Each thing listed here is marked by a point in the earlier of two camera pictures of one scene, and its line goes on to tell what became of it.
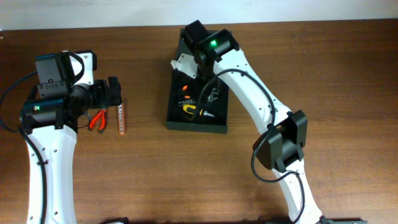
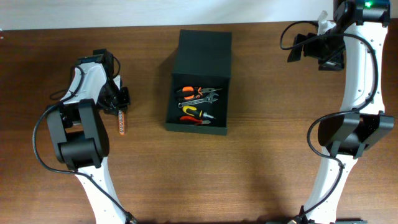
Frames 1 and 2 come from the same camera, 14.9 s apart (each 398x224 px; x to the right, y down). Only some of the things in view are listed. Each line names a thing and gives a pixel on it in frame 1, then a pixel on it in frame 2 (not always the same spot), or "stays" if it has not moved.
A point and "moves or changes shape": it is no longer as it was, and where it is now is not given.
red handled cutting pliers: [102, 124] moves or changes shape
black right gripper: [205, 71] → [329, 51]
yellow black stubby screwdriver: [191, 109] stays
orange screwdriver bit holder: [121, 119] stays
